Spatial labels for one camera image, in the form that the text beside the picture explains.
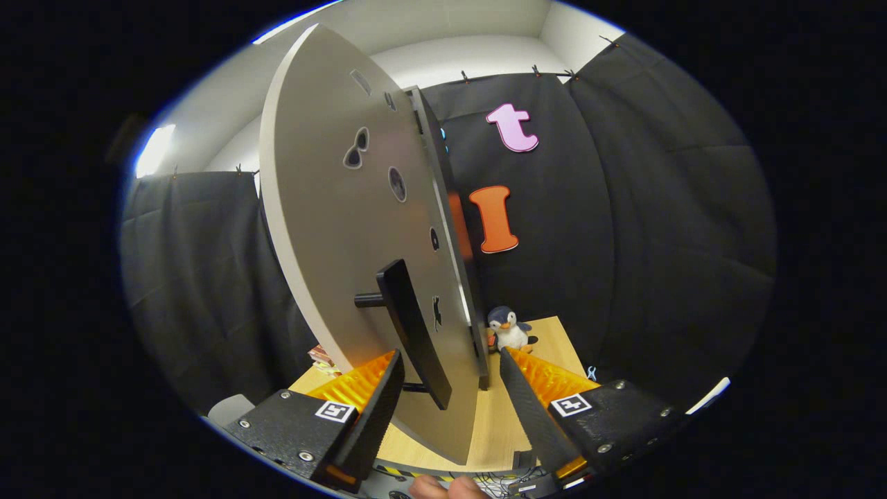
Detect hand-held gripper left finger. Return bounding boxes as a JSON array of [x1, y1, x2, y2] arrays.
[[224, 349, 407, 493]]

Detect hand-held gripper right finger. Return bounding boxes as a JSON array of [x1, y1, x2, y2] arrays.
[[499, 347, 695, 487]]

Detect black cabinet door handle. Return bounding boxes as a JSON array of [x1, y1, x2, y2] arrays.
[[355, 259, 453, 411]]

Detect dark grey shoe cabinet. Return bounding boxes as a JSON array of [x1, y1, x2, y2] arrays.
[[405, 85, 493, 389]]

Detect penguin plush toy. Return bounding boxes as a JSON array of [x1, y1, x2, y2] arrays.
[[485, 306, 540, 354]]

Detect black backdrop cloth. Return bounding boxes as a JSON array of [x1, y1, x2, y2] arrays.
[[119, 31, 777, 417]]

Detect narrow ceiling light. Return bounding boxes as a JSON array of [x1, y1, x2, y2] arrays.
[[135, 123, 176, 179]]

